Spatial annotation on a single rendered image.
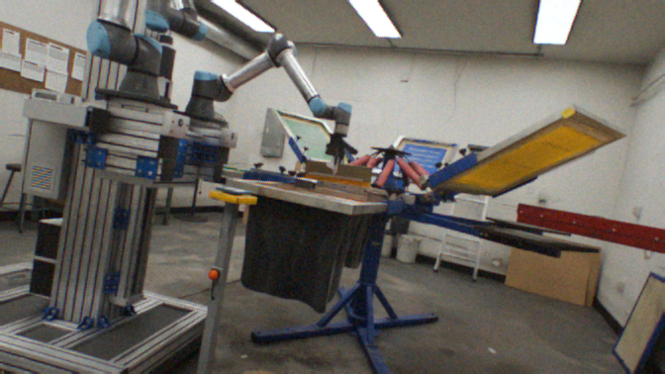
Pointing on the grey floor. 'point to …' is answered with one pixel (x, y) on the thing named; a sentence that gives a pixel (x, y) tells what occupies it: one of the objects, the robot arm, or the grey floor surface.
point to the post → (221, 273)
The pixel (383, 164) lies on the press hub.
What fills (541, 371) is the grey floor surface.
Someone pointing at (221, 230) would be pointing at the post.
